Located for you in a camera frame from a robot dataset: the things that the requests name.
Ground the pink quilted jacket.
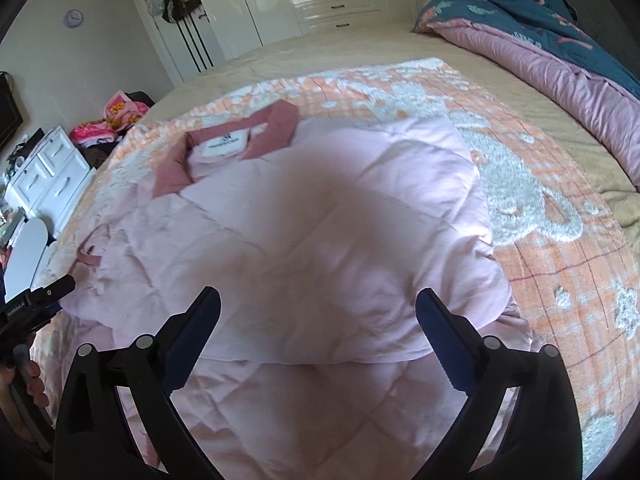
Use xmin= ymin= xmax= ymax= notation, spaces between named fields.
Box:
xmin=63 ymin=117 xmax=532 ymax=479

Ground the white bedroom door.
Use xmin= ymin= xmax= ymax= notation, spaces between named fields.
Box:
xmin=134 ymin=0 xmax=226 ymax=86

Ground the person's left hand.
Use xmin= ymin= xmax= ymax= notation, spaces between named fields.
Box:
xmin=1 ymin=344 xmax=49 ymax=416

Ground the white drawer dresser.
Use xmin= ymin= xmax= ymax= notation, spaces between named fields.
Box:
xmin=4 ymin=126 xmax=96 ymax=238

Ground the orange white plush blanket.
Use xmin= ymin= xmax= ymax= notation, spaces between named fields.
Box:
xmin=35 ymin=58 xmax=639 ymax=474

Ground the beige bed sheet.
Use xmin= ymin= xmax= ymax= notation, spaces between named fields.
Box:
xmin=145 ymin=23 xmax=639 ymax=252

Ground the blue and pink duvet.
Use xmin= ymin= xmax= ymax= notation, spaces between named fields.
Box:
xmin=413 ymin=0 xmax=639 ymax=184

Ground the grey upholstered headboard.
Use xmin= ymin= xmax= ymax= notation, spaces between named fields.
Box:
xmin=564 ymin=0 xmax=639 ymax=73

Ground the black wall television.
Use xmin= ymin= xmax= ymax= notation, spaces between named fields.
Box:
xmin=0 ymin=72 xmax=23 ymax=148

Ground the round wall clock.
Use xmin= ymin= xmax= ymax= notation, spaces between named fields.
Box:
xmin=63 ymin=9 xmax=84 ymax=28

